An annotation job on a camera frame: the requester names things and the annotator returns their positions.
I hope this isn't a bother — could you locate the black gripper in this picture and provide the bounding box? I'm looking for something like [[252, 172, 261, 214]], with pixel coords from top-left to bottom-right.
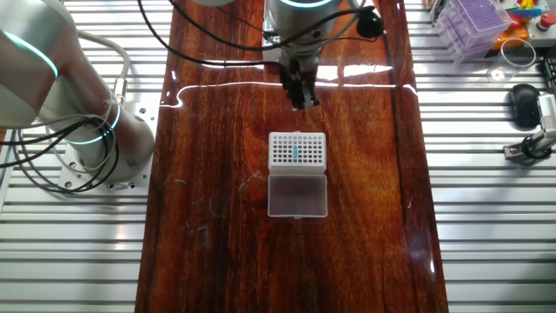
[[280, 58, 321, 111]]

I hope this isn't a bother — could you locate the purple pipette tip box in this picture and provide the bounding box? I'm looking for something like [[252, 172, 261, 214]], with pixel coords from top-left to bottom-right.
[[434, 0, 513, 66]]

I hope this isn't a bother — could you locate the glossy wooden board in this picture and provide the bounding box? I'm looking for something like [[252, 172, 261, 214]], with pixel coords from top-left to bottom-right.
[[134, 0, 449, 313]]

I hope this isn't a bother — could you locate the clear plastic cup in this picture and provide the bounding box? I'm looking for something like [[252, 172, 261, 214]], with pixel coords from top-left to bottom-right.
[[485, 37, 538, 84]]

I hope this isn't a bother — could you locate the black computer mouse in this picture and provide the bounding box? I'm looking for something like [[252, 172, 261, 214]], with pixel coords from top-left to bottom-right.
[[508, 83, 542, 130]]

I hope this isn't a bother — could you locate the colourful plastic toy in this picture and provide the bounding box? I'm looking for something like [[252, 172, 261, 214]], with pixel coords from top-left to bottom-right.
[[507, 0, 544, 21]]

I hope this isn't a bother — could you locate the black keyboard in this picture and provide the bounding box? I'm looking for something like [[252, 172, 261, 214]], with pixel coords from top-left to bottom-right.
[[542, 56, 556, 95]]

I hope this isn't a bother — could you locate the red emergency stop button box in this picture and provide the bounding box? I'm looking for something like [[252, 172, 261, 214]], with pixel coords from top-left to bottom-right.
[[523, 11, 556, 48]]

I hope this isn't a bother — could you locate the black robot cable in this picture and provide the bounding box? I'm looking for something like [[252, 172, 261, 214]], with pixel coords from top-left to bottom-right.
[[0, 0, 377, 195]]

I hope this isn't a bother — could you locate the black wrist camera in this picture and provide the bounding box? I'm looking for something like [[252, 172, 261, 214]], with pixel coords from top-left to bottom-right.
[[355, 10, 387, 40]]

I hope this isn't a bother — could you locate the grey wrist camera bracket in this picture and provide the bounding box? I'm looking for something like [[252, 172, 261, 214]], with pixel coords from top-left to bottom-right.
[[347, 0, 374, 18]]

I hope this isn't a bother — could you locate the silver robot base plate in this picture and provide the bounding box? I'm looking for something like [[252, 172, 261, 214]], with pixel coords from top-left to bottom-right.
[[58, 102, 160, 196]]

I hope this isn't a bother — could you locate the grey cable with metal connector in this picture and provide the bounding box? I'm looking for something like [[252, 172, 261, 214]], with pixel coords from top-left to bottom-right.
[[73, 30, 132, 108]]

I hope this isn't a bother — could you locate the silver depth camera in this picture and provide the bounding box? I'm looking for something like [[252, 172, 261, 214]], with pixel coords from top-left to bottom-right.
[[536, 92, 556, 131]]

